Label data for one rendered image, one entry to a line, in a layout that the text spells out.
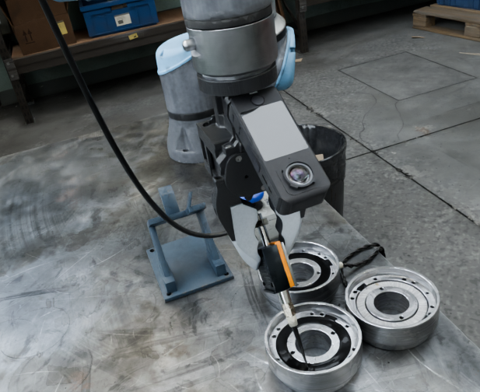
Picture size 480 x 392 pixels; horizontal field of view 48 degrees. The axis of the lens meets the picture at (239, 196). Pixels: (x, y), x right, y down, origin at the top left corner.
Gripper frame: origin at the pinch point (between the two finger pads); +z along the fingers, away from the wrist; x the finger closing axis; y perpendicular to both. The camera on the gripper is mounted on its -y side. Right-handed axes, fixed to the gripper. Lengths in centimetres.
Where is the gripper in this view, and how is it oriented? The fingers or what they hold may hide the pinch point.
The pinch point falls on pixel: (271, 257)
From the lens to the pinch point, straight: 56.3
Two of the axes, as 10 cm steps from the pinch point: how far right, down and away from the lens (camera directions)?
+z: 1.5, 8.5, 5.1
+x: -9.3, 3.0, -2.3
